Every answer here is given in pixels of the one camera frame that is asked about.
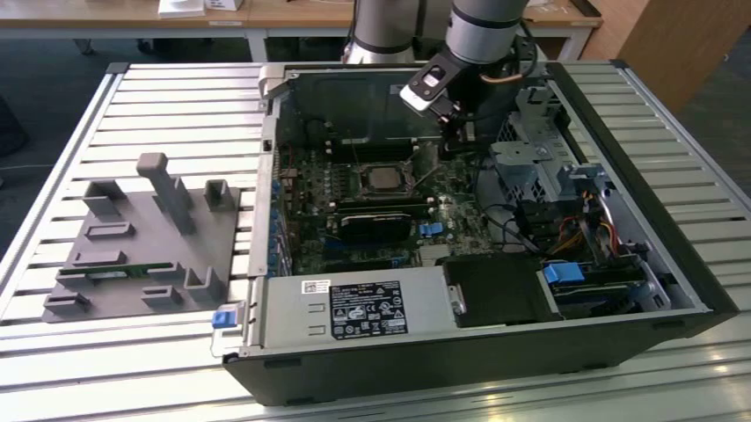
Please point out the silver CPU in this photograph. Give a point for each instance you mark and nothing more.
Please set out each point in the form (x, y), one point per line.
(386, 176)

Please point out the black RAM slot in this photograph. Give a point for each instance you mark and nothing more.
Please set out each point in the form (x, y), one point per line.
(382, 210)
(382, 156)
(382, 146)
(382, 203)

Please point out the CPU socket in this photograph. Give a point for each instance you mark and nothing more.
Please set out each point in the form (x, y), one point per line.
(363, 187)

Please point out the metal drive cage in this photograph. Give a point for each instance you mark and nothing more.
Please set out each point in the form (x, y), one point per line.
(517, 151)

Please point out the green motherboard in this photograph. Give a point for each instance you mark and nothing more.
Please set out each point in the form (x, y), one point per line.
(463, 220)

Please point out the blue board connector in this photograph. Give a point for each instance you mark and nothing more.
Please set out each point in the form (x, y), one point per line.
(430, 229)

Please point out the wooden cabinet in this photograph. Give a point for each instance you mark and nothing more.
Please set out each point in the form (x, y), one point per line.
(675, 44)

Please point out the small silver heatsink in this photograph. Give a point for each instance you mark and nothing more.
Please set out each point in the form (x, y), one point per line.
(437, 256)

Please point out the hard disk in blue carrier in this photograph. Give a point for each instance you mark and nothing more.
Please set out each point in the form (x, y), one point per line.
(563, 273)

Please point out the black plastic shroud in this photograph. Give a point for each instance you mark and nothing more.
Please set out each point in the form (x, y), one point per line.
(499, 290)

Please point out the small white box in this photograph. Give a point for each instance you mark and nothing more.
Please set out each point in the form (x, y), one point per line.
(223, 4)

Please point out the silver power supply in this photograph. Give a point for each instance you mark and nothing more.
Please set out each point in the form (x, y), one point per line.
(287, 316)

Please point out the black open PC case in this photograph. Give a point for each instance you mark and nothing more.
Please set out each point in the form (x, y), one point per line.
(470, 369)

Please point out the blue plastic latch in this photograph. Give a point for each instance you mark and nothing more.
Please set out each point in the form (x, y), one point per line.
(226, 317)

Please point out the grey parts rack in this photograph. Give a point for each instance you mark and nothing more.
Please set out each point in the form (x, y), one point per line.
(147, 246)

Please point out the wooden desk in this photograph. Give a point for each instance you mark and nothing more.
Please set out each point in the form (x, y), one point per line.
(88, 17)

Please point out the green RAM stick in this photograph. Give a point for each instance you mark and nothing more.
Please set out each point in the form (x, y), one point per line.
(140, 269)

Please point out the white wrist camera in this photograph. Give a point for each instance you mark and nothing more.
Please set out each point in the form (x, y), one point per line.
(426, 90)

